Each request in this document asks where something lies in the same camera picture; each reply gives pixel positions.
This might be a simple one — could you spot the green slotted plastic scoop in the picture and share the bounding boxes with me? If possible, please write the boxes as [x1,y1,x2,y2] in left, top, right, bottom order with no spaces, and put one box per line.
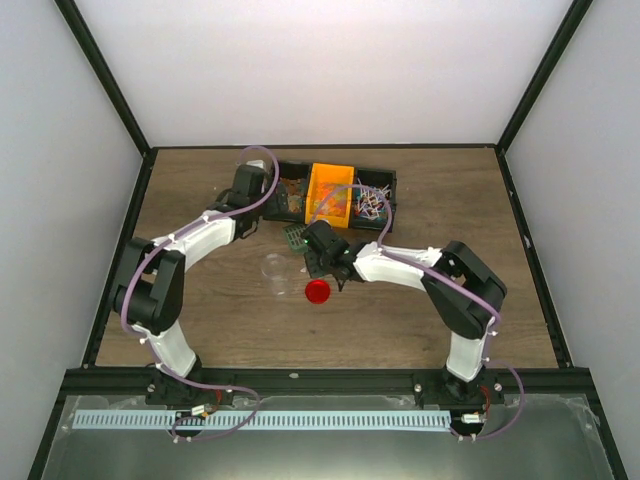
[283,224,307,254]

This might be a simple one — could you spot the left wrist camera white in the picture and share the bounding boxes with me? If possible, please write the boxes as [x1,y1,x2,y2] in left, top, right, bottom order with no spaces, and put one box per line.
[246,160,266,170]

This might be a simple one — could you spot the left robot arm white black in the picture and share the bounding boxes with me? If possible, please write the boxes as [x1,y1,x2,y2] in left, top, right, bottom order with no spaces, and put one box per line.
[109,160,271,404]

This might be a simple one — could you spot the black bin with popsicle candies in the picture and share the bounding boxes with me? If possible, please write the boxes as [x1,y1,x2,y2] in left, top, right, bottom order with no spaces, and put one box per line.
[263,161,313,224]

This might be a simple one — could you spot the clear plastic jar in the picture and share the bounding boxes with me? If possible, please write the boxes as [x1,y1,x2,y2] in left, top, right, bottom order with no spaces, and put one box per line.
[261,253,289,297]

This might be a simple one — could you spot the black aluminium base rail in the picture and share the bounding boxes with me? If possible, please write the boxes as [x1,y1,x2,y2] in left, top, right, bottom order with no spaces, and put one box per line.
[62,367,594,406]

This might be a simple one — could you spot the light blue slotted cable duct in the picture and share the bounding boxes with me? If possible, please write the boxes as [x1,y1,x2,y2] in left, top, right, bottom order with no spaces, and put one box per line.
[71,410,451,432]

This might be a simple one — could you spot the red round lid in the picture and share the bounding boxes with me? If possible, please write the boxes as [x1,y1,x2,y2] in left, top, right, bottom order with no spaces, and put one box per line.
[305,279,331,304]

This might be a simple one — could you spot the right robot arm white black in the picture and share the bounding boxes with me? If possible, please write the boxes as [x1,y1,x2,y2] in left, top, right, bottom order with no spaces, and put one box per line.
[302,221,507,403]

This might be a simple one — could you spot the black bin with lollipops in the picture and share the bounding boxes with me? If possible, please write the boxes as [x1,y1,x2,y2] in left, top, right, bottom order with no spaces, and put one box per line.
[349,168,397,231]

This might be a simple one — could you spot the orange bin with gummies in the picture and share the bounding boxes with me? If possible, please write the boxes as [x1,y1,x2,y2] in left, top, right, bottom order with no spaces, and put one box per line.
[304,163,355,229]

